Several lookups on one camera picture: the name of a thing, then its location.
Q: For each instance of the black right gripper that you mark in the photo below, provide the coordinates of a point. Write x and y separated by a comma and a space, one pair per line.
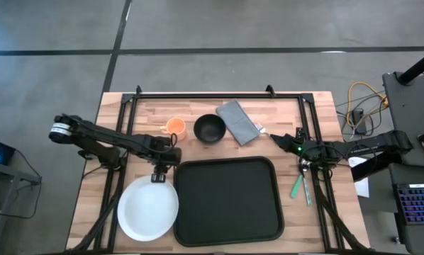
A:
309, 150

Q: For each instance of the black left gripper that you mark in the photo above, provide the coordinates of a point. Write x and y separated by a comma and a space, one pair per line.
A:
162, 150

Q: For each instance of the silver fork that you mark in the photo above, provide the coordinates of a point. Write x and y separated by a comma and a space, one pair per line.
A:
260, 127

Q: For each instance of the white plate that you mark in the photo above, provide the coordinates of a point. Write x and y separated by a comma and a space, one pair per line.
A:
148, 209

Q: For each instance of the grey cloth napkin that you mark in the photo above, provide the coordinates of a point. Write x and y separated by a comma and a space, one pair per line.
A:
237, 122

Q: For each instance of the orange mug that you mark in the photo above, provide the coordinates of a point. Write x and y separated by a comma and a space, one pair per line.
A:
176, 126

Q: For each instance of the black bowl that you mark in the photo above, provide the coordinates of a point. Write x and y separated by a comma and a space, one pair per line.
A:
210, 128

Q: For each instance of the black plastic tray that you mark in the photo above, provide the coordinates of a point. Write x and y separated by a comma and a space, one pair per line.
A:
229, 202

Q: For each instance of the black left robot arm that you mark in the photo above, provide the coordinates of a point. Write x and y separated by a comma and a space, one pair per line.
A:
91, 134

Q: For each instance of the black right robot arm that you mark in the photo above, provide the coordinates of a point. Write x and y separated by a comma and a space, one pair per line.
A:
375, 143

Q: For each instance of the black power adapter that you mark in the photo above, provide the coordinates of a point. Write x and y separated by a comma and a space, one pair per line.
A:
358, 120

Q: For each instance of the white paper sheet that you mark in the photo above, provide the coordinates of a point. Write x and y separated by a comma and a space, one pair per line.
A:
362, 186

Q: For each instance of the black support beam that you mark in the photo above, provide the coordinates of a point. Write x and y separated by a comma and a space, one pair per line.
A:
371, 170

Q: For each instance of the grey desk top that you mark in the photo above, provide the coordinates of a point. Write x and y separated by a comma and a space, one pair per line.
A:
407, 113

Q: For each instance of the backlit laptop keyboard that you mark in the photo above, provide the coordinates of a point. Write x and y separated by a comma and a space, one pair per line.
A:
419, 203

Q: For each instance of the grey side stand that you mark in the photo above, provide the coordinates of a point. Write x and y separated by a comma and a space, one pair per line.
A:
6, 177

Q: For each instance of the black pole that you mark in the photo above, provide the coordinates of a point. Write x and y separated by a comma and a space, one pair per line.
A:
419, 67

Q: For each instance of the grey laptop base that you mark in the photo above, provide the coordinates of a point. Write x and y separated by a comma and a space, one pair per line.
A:
417, 237

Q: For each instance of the black frame clamp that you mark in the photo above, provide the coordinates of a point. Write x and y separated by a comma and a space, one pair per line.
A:
270, 90
138, 89

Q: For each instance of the black metal frame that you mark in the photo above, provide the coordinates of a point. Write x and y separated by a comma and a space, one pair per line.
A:
215, 95

